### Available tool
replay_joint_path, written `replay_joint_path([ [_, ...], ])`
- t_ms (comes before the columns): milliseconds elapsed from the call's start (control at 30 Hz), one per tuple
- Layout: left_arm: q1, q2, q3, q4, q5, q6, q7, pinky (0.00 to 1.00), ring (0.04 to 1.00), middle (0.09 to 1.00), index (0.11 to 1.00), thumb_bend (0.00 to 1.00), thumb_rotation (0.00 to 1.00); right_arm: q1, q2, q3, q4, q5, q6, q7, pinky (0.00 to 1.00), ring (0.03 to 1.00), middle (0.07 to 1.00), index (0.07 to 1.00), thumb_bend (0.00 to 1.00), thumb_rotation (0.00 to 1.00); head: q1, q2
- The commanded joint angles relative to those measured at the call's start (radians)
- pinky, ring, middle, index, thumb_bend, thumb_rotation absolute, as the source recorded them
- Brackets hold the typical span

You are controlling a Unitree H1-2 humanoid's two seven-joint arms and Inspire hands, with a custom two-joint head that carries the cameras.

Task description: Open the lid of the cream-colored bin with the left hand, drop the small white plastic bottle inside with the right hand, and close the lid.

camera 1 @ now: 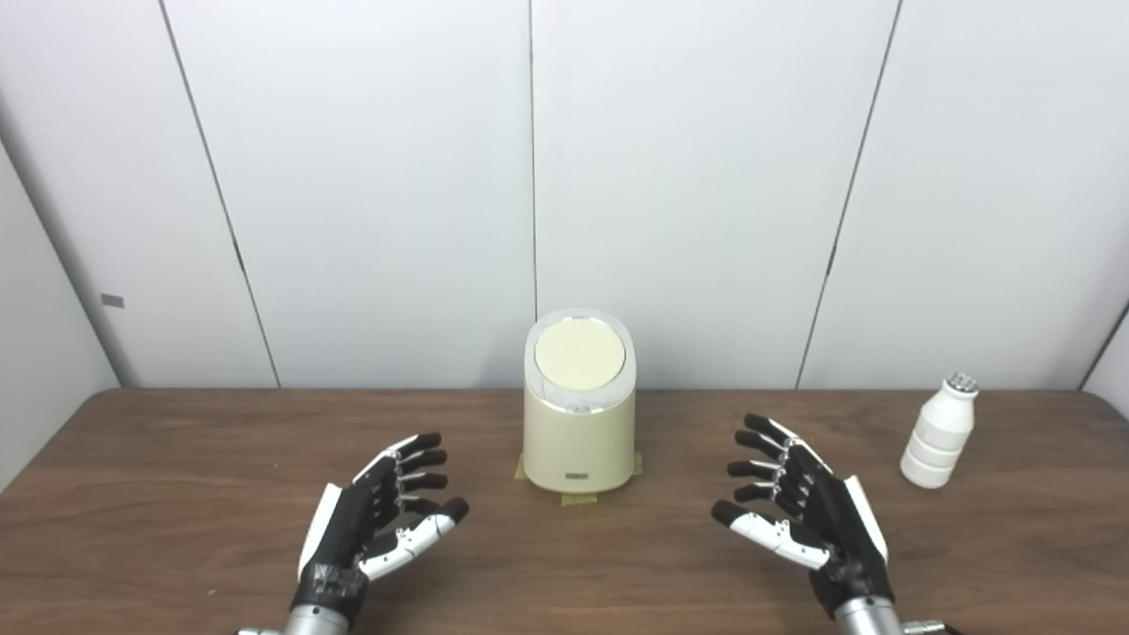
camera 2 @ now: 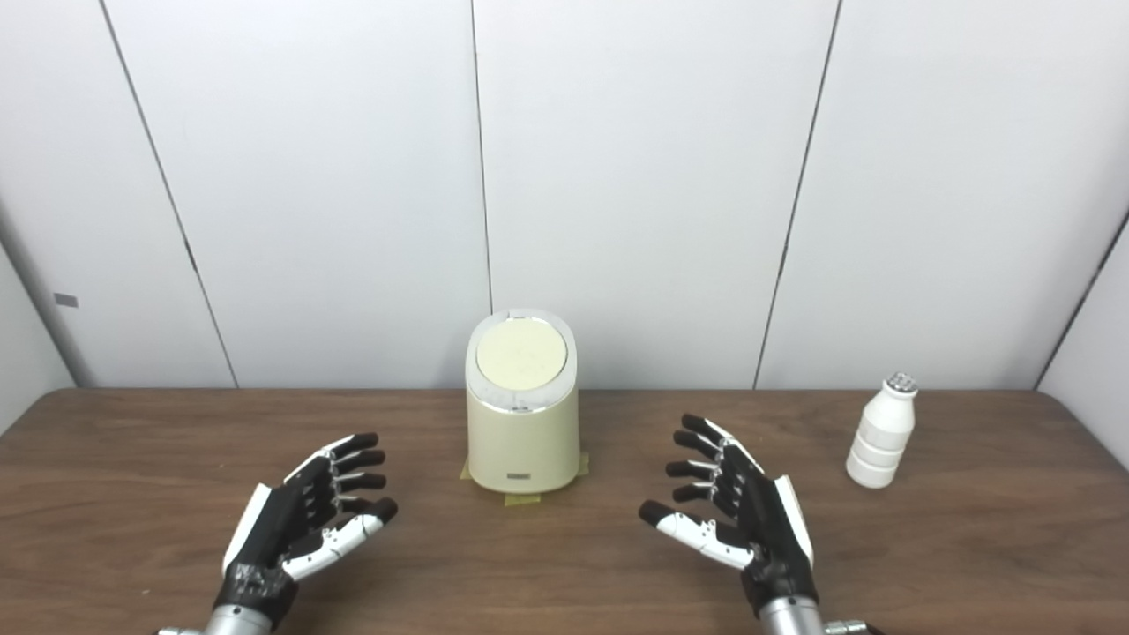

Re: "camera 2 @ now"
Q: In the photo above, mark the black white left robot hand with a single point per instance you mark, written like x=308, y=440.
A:
x=273, y=529

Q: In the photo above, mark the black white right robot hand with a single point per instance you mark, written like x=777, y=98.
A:
x=769, y=529

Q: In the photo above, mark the small white plastic bottle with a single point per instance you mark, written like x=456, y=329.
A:
x=878, y=445

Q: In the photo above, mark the cream-colored round bin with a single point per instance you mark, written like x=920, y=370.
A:
x=522, y=441

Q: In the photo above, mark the cream round bin lid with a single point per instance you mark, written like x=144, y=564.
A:
x=522, y=353

